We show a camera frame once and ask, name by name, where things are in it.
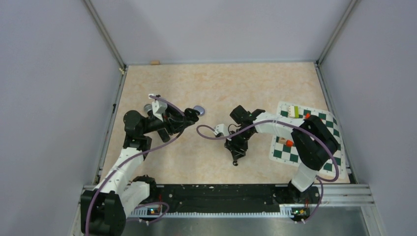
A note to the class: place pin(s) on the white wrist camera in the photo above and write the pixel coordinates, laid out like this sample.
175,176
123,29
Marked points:
221,130
159,106

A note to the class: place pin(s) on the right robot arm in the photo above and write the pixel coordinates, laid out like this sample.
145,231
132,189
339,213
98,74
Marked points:
313,141

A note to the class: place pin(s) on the small cork piece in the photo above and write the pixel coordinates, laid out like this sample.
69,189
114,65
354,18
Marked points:
155,62

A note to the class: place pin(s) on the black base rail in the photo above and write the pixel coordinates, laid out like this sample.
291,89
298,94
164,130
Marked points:
233,199

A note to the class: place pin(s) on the black rectangular bar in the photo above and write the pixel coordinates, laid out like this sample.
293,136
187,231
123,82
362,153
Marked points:
164,136

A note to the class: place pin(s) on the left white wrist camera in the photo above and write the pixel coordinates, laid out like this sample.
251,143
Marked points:
159,106

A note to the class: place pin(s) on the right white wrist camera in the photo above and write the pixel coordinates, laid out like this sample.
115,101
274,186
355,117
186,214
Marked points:
221,130

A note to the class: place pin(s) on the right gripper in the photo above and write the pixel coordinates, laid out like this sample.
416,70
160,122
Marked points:
235,148

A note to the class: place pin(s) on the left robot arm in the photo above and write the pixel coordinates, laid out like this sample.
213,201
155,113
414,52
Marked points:
105,209

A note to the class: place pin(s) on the wooden letter cube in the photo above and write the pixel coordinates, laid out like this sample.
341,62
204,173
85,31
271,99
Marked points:
281,140

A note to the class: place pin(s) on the purple earbud charging case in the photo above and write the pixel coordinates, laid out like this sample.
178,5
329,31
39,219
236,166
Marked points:
200,110

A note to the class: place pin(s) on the yellow-green white block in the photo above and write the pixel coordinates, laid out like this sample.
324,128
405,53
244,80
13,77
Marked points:
293,112

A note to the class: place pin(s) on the small orange red block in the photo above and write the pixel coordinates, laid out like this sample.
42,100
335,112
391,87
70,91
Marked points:
289,143

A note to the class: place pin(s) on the green white chessboard mat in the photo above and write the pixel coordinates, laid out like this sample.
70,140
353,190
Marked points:
284,154

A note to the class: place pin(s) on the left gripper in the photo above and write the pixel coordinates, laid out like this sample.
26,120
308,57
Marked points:
172,119

